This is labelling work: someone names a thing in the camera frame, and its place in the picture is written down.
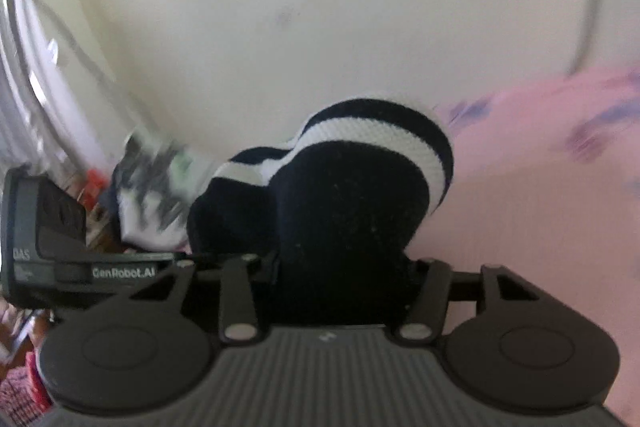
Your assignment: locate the black white-striped garment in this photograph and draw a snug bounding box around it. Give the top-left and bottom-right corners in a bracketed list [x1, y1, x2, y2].
[186, 98, 454, 325]

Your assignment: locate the grey white patterned garment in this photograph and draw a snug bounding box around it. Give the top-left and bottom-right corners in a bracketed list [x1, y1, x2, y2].
[112, 127, 216, 253]

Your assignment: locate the pink patterned bed sheet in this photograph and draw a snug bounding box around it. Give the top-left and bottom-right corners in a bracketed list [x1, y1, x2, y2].
[408, 68, 639, 425]

